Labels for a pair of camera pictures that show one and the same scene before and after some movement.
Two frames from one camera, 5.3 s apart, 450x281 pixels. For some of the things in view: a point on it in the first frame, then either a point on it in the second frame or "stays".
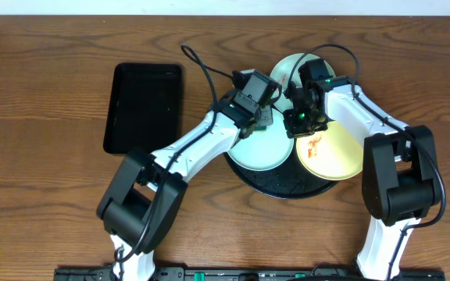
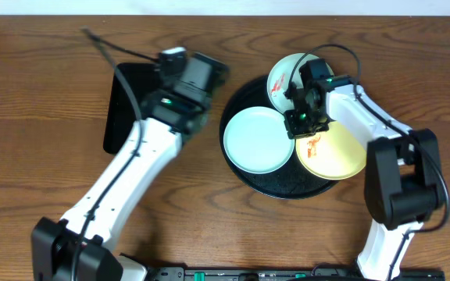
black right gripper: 293,129 stays
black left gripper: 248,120 to 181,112
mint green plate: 266,150 stays
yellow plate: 336,153 stays
